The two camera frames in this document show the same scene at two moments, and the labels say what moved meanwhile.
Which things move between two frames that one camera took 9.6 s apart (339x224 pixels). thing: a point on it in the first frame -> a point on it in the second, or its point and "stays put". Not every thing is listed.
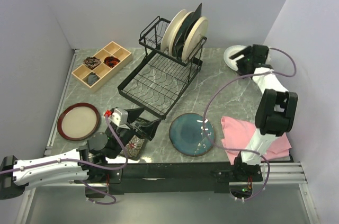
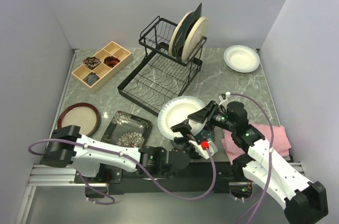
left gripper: x=149 y=128 -> x=185 y=129
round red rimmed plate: x=79 y=122 stays put
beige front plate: x=195 y=37 stays put
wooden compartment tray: x=103 y=66 stays put
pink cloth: x=237 y=134 stays put
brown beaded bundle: x=91 y=62 stays put
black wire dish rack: x=159 y=79 stays put
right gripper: x=245 y=52 -> x=199 y=116
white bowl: x=170 y=28 -> x=176 y=110
